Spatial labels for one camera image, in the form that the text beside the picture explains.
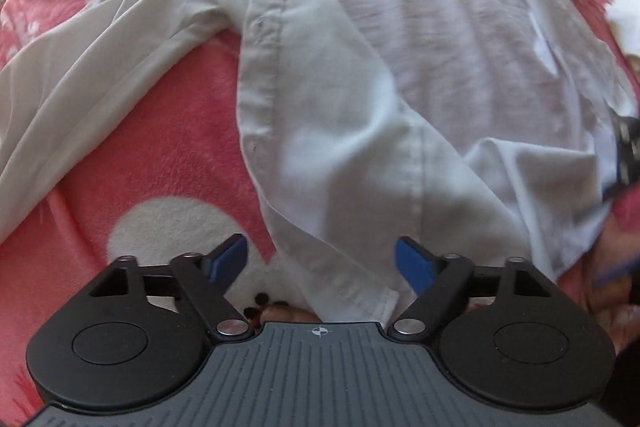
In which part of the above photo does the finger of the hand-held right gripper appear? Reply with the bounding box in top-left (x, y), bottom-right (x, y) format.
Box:
top-left (602, 111), bottom-right (640, 198)

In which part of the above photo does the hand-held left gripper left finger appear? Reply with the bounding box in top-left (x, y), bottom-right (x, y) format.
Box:
top-left (89, 234), bottom-right (251, 343)

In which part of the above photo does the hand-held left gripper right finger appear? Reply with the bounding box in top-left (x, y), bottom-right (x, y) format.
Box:
top-left (389, 236), bottom-right (553, 343)

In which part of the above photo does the white shirt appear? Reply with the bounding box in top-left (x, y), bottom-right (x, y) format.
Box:
top-left (0, 0), bottom-right (640, 328)

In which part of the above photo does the pink floral blanket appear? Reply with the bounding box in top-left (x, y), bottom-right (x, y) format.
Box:
top-left (0, 0), bottom-right (640, 408)

